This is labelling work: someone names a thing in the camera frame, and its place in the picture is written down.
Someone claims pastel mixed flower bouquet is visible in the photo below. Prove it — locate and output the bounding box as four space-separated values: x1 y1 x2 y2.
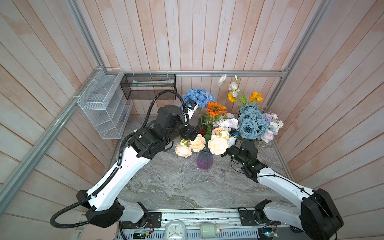
262 113 284 144

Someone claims white ranunculus flower stem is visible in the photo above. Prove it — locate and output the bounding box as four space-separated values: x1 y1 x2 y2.
218 74 240 103

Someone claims white wire mesh shelf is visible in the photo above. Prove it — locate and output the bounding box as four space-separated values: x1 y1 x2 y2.
78 68 132 140

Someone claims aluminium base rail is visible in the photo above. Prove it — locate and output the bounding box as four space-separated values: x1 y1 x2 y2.
73 208 309 240

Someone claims light blue rose bunch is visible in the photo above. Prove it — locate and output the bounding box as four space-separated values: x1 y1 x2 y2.
238 104 269 140

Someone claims peach rose flower bunch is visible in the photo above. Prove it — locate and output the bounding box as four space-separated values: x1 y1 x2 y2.
175 134 206 158

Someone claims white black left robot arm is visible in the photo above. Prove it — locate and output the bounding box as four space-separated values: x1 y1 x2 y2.
50 90 200 229

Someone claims blue purple glass vase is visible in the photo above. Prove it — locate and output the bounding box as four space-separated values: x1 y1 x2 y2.
197 150 214 170

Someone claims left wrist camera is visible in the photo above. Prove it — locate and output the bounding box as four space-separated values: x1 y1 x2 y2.
182 99 198 126

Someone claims blue hydrangea flower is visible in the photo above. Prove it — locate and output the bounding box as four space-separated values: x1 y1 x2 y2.
183 89 215 109

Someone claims aluminium wall frame rail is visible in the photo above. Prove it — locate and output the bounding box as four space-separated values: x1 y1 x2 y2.
1 1 322 223

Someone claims orange gerbera flower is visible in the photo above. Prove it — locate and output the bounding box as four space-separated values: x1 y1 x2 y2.
204 102 227 133

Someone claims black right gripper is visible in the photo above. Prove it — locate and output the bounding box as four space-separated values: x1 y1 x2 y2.
213 136 247 167

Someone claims white analog clock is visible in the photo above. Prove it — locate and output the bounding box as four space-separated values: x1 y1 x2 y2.
164 220 187 240

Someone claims white small-flower green bunch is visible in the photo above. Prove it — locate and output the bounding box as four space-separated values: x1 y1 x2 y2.
213 113 239 130

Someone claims cream peony flower stem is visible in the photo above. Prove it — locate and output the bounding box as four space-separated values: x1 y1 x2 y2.
208 128 230 156

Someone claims black mesh wall basket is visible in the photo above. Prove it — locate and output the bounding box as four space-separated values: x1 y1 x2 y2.
120 73 177 101

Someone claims pale green cylinder device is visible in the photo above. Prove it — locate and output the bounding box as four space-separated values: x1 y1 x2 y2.
200 223 222 239

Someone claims yellow poppy flower stem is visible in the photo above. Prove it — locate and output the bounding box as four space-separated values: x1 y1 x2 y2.
228 92 264 108

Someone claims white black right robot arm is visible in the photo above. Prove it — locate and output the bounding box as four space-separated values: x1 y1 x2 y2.
221 141 344 240

